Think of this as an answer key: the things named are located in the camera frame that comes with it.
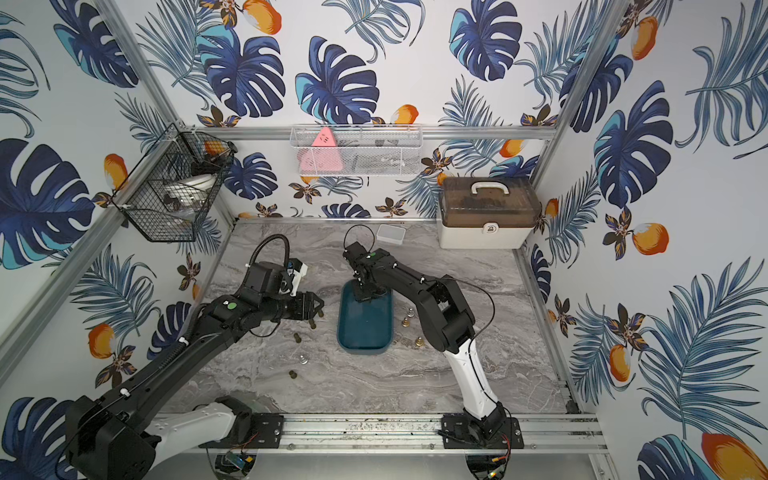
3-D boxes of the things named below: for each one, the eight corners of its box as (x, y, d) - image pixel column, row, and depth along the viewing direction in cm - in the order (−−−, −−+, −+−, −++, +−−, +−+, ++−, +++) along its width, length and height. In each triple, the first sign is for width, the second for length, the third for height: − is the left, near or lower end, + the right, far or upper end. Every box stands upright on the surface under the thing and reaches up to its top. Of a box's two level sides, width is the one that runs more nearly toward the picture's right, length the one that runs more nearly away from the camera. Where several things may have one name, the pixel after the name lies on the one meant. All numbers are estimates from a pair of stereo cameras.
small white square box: (375, 240, 118) (375, 235, 116) (380, 226, 123) (380, 222, 121) (401, 245, 116) (401, 241, 114) (406, 231, 121) (406, 227, 119)
